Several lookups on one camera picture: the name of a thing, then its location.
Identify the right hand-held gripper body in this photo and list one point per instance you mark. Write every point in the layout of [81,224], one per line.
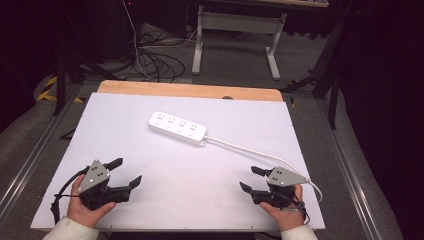
[283,178]

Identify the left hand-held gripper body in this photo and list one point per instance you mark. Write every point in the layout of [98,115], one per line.
[94,176]

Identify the white power strip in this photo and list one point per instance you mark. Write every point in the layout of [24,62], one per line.
[176,127]

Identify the person's right hand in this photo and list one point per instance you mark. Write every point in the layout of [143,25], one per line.
[288,216]

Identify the person's left hand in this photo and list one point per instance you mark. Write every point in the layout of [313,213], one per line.
[81,213]

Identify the white table cover board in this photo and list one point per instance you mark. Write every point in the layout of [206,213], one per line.
[200,190]

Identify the wooden table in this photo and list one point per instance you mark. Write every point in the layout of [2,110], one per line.
[166,88]

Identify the black metal stand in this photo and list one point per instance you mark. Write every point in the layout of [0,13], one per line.
[60,83]
[333,100]

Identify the aluminium floor rail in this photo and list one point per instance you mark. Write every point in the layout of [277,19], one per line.
[30,160]
[350,186]

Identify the white metal table frame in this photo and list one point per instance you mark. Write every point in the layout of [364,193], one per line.
[240,21]

